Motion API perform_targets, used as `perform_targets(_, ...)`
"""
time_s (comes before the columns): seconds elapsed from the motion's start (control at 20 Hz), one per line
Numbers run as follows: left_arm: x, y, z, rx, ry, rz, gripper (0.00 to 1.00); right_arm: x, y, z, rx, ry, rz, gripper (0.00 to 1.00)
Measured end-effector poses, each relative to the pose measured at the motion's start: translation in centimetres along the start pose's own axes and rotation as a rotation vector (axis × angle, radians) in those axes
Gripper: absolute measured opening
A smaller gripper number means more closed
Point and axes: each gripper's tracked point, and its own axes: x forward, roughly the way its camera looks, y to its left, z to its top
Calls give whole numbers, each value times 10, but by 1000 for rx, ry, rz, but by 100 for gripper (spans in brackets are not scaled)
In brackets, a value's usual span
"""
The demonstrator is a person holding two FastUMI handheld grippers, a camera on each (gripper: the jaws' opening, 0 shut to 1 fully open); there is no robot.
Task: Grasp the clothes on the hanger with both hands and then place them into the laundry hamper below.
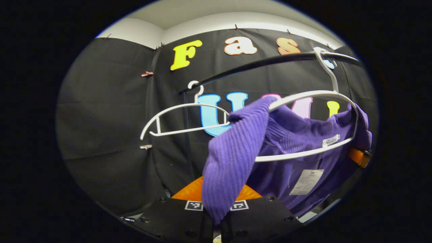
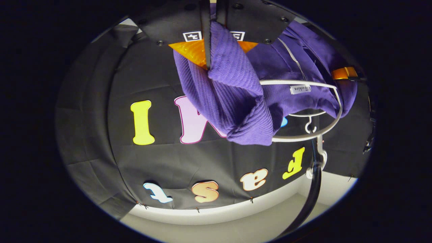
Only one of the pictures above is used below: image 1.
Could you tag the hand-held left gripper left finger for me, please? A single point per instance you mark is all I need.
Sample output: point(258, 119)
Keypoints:
point(175, 219)

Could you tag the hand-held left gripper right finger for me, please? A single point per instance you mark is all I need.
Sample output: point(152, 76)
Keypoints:
point(256, 219)

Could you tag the red clothespin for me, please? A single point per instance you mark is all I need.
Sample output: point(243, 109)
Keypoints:
point(147, 74)

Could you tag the white clothespin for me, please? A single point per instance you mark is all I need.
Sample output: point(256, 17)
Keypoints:
point(145, 146)

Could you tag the white wide clothes hanger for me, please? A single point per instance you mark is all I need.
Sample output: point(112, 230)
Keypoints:
point(297, 97)

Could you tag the purple knit cardigan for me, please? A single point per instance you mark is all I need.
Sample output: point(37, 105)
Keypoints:
point(233, 155)

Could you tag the black clothes rail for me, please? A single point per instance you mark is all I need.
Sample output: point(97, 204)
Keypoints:
point(256, 63)

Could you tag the black backdrop cloth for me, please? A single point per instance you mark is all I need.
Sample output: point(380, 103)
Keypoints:
point(101, 118)

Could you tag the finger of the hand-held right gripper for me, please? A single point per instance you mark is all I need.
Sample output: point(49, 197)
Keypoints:
point(356, 156)

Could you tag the white small clothes hanger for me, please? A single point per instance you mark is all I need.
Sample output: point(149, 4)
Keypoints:
point(187, 104)

